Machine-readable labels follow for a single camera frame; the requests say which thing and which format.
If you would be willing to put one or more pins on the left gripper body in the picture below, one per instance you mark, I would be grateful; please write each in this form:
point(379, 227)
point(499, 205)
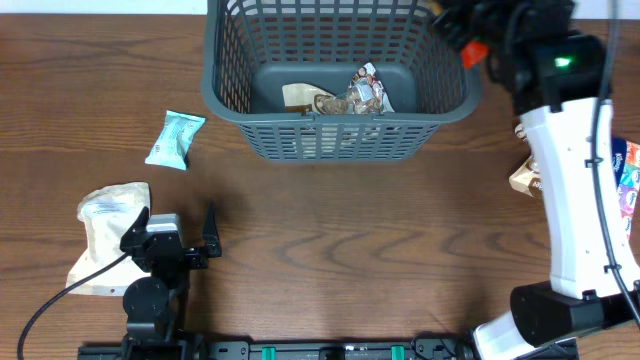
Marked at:
point(194, 260)

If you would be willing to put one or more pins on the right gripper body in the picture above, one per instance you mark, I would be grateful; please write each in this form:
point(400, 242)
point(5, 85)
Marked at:
point(451, 23)

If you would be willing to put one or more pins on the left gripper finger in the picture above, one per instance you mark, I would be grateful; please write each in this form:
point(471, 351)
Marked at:
point(210, 234)
point(134, 235)

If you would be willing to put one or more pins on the orange cracker sleeve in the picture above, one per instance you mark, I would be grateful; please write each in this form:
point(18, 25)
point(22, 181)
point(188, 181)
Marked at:
point(474, 53)

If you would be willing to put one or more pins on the teal snack packet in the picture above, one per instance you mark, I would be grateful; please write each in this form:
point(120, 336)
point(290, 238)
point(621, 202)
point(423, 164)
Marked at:
point(172, 145)

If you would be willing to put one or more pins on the brown white snack pouch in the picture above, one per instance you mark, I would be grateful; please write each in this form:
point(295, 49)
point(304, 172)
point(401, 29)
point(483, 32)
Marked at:
point(526, 178)

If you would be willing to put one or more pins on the cookie pouch brown white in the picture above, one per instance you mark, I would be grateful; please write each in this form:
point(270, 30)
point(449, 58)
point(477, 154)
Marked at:
point(365, 94)

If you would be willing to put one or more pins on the kleenex tissue multipack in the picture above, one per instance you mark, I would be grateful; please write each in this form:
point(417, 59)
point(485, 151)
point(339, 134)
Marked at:
point(625, 157)

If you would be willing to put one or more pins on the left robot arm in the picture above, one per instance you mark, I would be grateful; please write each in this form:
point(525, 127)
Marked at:
point(156, 303)

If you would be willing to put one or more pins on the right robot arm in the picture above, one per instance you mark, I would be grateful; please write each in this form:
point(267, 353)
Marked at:
point(560, 83)

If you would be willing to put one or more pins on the beige pouch white label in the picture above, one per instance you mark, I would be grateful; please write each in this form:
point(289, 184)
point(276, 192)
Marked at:
point(107, 214)

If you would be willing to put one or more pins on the grey plastic basket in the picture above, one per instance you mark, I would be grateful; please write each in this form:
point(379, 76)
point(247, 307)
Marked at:
point(253, 48)

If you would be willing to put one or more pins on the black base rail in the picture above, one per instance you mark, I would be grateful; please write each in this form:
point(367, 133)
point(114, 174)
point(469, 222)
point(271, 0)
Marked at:
point(421, 349)

